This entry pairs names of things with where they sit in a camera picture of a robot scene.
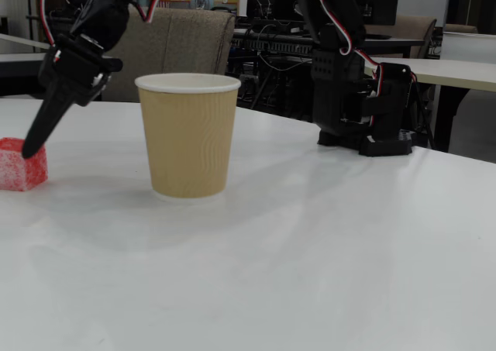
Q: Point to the beige fabric chair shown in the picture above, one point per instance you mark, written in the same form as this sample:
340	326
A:
186	41

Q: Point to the tan paper cup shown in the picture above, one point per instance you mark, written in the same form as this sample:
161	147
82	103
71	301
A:
188	142

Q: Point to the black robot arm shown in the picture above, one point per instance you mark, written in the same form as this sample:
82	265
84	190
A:
337	87

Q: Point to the beige chair with black frame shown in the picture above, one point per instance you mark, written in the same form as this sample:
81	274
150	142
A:
410	33

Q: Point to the dark glossy table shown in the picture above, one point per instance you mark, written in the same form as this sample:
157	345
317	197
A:
15	62

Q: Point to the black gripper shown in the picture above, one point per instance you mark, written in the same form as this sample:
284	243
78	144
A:
70	73

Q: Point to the red foam cube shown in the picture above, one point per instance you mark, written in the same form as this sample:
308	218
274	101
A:
15	173

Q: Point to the white desk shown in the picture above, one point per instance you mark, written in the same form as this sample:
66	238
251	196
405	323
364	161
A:
469	45

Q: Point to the white table with black legs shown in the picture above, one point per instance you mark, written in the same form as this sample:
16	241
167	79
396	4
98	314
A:
457	74

